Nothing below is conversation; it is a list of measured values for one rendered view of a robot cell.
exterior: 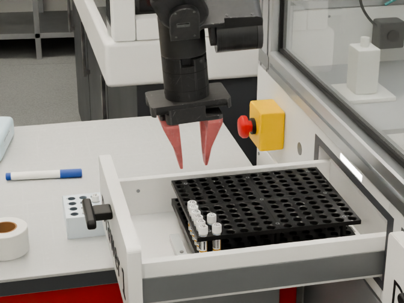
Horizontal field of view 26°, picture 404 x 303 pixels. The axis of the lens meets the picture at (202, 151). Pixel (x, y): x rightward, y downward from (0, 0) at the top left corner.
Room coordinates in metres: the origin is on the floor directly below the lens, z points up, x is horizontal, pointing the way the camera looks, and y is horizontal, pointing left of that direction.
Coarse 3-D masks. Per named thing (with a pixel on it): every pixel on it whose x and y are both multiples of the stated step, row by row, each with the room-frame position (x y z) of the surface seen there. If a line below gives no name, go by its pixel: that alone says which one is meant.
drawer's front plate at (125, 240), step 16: (112, 176) 1.10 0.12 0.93; (112, 192) 1.05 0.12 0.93; (112, 208) 1.03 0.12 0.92; (112, 224) 1.04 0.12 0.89; (128, 224) 0.96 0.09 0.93; (112, 240) 1.05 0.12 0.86; (128, 240) 0.92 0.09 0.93; (112, 256) 1.05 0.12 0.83; (128, 256) 0.90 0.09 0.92; (128, 272) 0.90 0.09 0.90; (128, 288) 0.90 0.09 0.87
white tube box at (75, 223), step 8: (96, 192) 1.32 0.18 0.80; (64, 200) 1.29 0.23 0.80; (72, 200) 1.29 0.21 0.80; (80, 200) 1.29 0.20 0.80; (64, 208) 1.26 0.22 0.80; (72, 208) 1.27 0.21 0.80; (80, 208) 1.26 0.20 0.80; (64, 216) 1.27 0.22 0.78; (72, 216) 1.23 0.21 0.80; (80, 216) 1.23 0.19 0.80; (72, 224) 1.23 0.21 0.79; (80, 224) 1.23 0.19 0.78; (72, 232) 1.23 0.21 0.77; (80, 232) 1.23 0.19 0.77; (88, 232) 1.24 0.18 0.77; (96, 232) 1.24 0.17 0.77; (104, 232) 1.24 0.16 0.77
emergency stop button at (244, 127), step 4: (240, 116) 1.43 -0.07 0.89; (244, 116) 1.42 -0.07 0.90; (240, 120) 1.42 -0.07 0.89; (244, 120) 1.41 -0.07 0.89; (240, 124) 1.41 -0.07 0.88; (244, 124) 1.41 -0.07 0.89; (248, 124) 1.41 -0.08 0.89; (240, 128) 1.41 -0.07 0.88; (244, 128) 1.41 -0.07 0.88; (248, 128) 1.41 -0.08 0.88; (240, 132) 1.41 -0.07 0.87; (244, 132) 1.41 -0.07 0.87; (248, 132) 1.41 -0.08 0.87; (240, 136) 1.42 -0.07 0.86; (244, 136) 1.41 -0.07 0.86
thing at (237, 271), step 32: (320, 160) 1.24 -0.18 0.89; (128, 192) 1.16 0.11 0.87; (160, 192) 1.17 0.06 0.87; (352, 192) 1.14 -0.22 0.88; (160, 224) 1.14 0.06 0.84; (384, 224) 1.03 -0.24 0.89; (160, 256) 1.04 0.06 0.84; (192, 256) 0.94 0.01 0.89; (224, 256) 0.95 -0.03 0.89; (256, 256) 0.96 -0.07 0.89; (288, 256) 0.97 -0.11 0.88; (320, 256) 0.98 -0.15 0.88; (352, 256) 0.98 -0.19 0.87; (160, 288) 0.93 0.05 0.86; (192, 288) 0.94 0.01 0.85; (224, 288) 0.95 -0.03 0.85; (256, 288) 0.95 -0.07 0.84
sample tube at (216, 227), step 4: (212, 224) 0.99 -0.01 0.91; (216, 224) 0.99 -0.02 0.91; (220, 224) 0.99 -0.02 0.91; (212, 228) 0.99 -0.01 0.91; (216, 228) 0.99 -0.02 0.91; (220, 228) 0.99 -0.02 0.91; (212, 232) 0.99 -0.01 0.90; (216, 232) 0.99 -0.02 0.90; (220, 232) 0.99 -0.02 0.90; (212, 240) 0.99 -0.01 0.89; (216, 240) 0.99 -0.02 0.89; (220, 240) 0.99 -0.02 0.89; (212, 244) 0.99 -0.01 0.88; (216, 244) 0.99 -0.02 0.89; (220, 244) 0.99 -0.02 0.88; (216, 248) 0.99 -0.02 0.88; (220, 248) 0.99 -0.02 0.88
